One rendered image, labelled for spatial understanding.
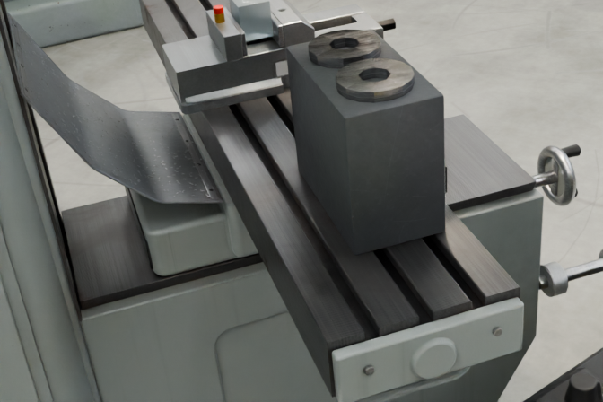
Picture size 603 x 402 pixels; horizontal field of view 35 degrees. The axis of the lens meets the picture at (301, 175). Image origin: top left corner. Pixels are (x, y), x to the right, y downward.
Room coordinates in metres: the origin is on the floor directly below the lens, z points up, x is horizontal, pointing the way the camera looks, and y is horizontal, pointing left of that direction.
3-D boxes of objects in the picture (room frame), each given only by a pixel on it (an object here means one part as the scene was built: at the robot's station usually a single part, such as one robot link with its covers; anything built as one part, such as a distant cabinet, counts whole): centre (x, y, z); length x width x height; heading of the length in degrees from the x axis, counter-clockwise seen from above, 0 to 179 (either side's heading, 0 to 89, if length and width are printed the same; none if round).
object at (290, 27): (1.44, 0.00, 1.03); 0.12 x 0.06 x 0.04; 15
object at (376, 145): (1.03, -0.08, 1.04); 0.22 x 0.12 x 0.20; 15
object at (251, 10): (1.43, 0.05, 1.05); 0.06 x 0.05 x 0.06; 15
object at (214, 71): (1.44, 0.03, 0.99); 0.35 x 0.15 x 0.11; 105
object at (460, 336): (1.36, 0.04, 0.90); 1.24 x 0.23 x 0.08; 15
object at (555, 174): (1.49, -0.45, 0.64); 0.16 x 0.12 x 0.12; 105
